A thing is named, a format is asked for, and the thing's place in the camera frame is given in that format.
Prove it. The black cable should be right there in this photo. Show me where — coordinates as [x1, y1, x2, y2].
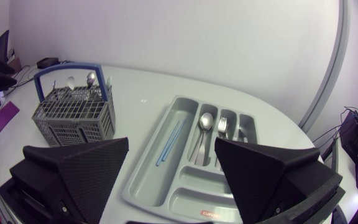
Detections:
[3, 64, 40, 98]

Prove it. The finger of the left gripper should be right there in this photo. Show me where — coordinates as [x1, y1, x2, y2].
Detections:
[0, 73, 18, 95]
[0, 60, 16, 76]

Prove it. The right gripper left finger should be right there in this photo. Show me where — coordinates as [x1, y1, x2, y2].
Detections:
[9, 137, 130, 224]

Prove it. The grey cutlery basket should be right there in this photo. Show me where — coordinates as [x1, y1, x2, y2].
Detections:
[31, 62, 117, 147]

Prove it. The grey cutlery tray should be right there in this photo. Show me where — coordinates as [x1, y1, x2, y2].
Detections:
[121, 95, 259, 224]

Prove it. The blue chopstick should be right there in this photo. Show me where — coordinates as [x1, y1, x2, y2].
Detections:
[161, 118, 187, 162]
[155, 120, 181, 167]

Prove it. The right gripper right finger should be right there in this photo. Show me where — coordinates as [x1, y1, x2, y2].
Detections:
[214, 138, 344, 224]

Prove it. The black power brick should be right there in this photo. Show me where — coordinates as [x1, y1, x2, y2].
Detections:
[36, 57, 61, 70]

